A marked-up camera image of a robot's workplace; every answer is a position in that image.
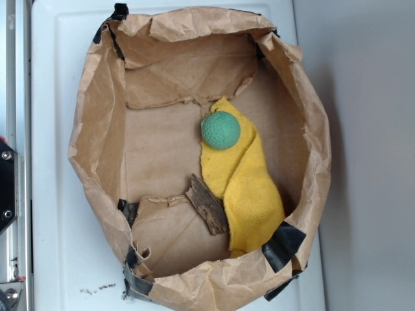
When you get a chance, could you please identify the white plastic tray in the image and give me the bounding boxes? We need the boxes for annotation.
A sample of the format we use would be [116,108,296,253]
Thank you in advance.
[30,2,327,311]

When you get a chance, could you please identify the yellow cloth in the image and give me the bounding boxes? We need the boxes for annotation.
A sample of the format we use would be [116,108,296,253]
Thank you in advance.
[200,98,285,258]

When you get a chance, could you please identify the brown paper bag tray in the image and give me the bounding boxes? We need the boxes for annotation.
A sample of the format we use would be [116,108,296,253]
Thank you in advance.
[69,4,331,310]

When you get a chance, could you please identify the green dimpled ball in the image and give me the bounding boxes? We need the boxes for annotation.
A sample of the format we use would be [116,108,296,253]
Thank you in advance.
[201,111,241,150]

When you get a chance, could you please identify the brown wood bark piece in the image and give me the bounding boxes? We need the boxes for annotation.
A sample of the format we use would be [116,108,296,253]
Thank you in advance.
[185,174,229,235]

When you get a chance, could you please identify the black metal bracket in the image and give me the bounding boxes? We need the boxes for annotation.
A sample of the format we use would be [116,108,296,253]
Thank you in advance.
[0,136,18,234]

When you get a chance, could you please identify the aluminium frame rail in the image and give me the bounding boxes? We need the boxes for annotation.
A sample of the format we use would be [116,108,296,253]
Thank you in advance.
[1,1,34,310]

